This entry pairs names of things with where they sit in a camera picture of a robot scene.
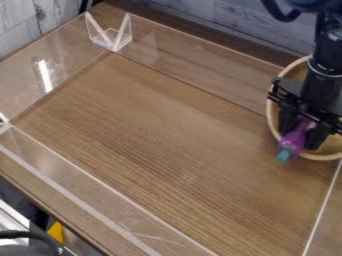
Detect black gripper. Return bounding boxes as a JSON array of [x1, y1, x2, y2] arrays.
[[267, 71, 342, 151]]

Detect purple toy eggplant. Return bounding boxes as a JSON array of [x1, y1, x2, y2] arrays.
[[276, 117, 315, 163]]

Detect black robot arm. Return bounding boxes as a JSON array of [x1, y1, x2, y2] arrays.
[[260, 0, 342, 151]]

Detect brown wooden bowl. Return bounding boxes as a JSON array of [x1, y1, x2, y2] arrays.
[[265, 56, 342, 161]]

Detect clear acrylic tray walls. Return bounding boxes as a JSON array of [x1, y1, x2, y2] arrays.
[[0, 4, 342, 256]]

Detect yellow and black device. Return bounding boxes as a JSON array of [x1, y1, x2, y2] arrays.
[[25, 219, 90, 256]]

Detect clear acrylic corner bracket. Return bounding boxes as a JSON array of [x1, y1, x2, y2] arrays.
[[84, 13, 132, 52]]

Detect black cable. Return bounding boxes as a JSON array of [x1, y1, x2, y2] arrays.
[[0, 230, 64, 256]]

